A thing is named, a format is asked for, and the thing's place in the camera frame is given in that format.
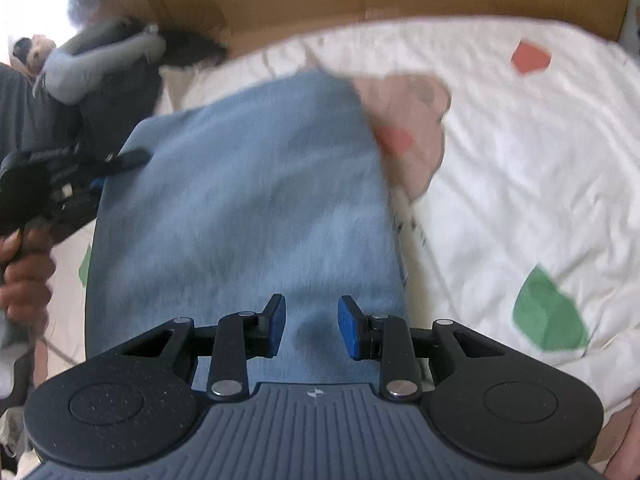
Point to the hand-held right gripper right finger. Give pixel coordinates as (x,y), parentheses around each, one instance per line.
(348,330)

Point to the light blue jeans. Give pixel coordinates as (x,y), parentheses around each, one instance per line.
(250,200)

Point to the grey neck pillow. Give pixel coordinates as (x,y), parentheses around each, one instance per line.
(85,70)

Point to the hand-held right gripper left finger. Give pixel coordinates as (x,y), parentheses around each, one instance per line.
(276,330)

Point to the black clothes pile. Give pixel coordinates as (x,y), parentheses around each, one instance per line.
(130,95)

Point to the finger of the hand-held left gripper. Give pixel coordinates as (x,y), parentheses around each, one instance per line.
(122,162)

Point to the person's left hand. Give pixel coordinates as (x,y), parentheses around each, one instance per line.
(25,280)

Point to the cream bear print bedsheet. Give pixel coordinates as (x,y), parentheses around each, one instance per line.
(500,185)

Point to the dark grey duvet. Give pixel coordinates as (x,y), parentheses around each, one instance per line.
(25,110)

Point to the brown teddy bear toy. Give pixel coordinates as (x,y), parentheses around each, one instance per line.
(30,52)

